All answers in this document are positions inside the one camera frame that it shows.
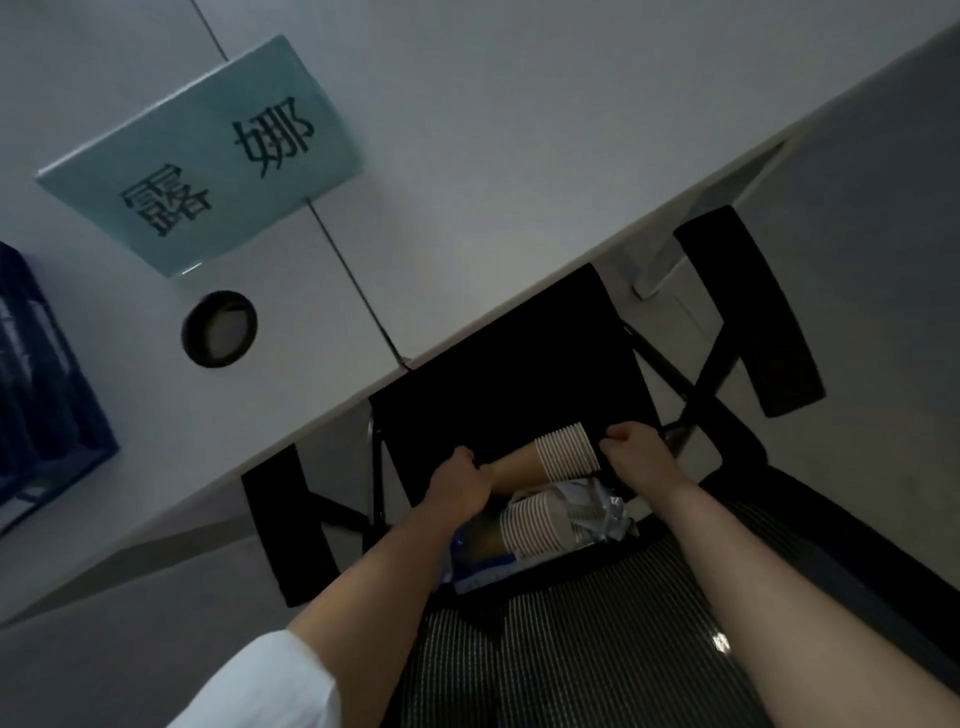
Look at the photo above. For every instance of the person's right hand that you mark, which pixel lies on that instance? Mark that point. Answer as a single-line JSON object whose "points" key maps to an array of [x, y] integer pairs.
{"points": [[645, 465]]}

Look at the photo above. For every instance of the person's left hand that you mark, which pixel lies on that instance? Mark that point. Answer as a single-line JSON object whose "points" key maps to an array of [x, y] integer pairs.
{"points": [[457, 491]]}

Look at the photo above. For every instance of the stack of brown paper cups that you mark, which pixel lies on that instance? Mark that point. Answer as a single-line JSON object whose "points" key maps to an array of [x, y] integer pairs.
{"points": [[570, 450]]}

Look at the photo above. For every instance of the stack of blue folders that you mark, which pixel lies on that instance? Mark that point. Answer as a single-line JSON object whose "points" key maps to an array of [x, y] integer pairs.
{"points": [[45, 375]]}

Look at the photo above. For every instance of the person's left forearm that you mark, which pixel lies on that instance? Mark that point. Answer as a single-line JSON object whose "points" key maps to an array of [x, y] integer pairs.
{"points": [[375, 615]]}

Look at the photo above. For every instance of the person's right forearm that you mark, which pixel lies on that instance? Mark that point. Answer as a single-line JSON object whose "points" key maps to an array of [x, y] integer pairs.
{"points": [[787, 615]]}

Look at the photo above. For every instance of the person's white clothing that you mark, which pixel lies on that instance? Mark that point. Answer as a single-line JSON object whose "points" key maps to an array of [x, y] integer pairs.
{"points": [[255, 690]]}

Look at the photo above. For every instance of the black office chair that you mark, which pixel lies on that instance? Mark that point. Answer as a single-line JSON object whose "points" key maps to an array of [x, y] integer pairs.
{"points": [[525, 360]]}

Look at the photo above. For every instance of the teal paper name card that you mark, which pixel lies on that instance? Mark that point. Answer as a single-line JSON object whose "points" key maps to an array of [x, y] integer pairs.
{"points": [[202, 165]]}

